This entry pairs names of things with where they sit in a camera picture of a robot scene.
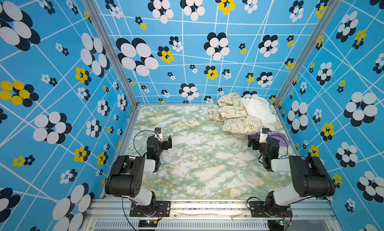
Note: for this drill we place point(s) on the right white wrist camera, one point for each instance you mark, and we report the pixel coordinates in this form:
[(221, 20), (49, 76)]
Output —
[(264, 135)]

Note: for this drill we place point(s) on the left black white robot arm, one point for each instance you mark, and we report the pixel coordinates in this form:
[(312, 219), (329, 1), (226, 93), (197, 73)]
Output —
[(126, 179)]

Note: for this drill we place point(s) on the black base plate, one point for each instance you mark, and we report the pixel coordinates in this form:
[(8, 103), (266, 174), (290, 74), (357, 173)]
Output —
[(260, 209), (158, 209)]

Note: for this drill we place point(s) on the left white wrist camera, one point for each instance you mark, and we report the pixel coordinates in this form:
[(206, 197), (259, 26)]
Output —
[(159, 134)]

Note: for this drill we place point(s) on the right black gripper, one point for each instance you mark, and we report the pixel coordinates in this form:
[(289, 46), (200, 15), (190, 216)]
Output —
[(252, 142)]

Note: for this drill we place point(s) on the left back aluminium post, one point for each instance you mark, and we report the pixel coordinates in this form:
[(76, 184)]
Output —
[(91, 8)]

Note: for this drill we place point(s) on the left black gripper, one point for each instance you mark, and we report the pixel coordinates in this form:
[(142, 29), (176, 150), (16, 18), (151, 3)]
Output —
[(167, 142)]

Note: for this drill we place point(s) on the white plain cloth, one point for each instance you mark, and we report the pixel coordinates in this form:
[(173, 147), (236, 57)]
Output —
[(259, 108)]

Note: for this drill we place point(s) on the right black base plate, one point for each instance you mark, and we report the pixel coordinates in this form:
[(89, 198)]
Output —
[(260, 209)]

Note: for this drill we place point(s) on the purple printed cloth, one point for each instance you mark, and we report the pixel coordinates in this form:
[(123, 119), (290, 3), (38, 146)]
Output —
[(282, 138)]

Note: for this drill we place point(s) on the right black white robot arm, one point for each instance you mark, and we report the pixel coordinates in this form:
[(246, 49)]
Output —
[(310, 179)]

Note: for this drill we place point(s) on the front aluminium rail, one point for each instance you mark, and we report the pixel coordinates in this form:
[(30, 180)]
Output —
[(212, 215)]

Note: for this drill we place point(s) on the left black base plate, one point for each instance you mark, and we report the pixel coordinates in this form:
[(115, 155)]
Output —
[(158, 209)]

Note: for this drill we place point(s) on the cream patterned cloth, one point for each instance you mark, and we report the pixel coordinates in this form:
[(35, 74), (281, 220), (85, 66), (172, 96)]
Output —
[(234, 117)]

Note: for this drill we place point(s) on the aluminium post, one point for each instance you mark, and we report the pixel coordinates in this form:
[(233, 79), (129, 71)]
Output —
[(307, 50), (91, 8)]

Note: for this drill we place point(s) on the right back aluminium post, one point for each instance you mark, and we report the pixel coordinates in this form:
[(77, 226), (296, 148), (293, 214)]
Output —
[(307, 50)]

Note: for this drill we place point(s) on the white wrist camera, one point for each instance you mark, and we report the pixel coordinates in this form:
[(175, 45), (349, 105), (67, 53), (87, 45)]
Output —
[(159, 134), (264, 135)]

